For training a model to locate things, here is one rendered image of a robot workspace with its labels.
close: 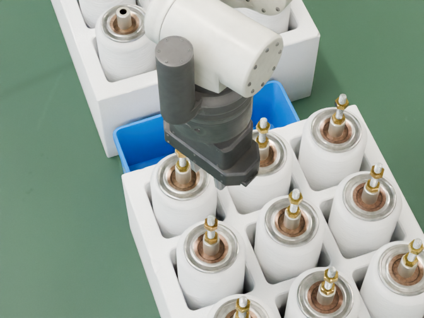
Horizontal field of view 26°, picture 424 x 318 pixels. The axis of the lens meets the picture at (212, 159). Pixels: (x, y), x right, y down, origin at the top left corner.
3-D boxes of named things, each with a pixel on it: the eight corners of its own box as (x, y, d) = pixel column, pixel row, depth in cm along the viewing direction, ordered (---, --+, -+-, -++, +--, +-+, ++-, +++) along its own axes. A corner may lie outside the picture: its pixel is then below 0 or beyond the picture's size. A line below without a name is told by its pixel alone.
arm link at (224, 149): (141, 142, 103) (133, 80, 93) (198, 89, 107) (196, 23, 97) (227, 207, 99) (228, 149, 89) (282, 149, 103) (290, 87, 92)
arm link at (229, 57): (200, 37, 96) (199, -39, 86) (286, 87, 93) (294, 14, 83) (132, 109, 91) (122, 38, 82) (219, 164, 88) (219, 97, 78)
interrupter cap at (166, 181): (164, 151, 134) (164, 148, 133) (215, 161, 133) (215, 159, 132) (151, 195, 130) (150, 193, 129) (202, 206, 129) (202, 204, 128)
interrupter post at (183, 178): (177, 170, 132) (176, 158, 129) (194, 173, 132) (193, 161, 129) (173, 183, 131) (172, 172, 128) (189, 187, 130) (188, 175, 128)
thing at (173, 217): (165, 201, 149) (159, 142, 134) (223, 214, 148) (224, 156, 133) (149, 253, 145) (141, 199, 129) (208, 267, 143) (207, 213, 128)
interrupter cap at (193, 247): (199, 283, 123) (199, 281, 122) (174, 238, 126) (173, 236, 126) (248, 260, 125) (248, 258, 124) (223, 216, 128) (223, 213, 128)
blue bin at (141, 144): (274, 116, 166) (279, 77, 156) (298, 165, 161) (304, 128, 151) (116, 165, 161) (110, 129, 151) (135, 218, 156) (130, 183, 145)
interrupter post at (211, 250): (207, 260, 125) (207, 249, 122) (199, 245, 126) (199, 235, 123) (223, 252, 125) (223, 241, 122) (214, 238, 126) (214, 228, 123)
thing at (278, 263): (246, 297, 141) (250, 246, 125) (258, 242, 146) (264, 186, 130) (308, 310, 140) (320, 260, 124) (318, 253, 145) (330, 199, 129)
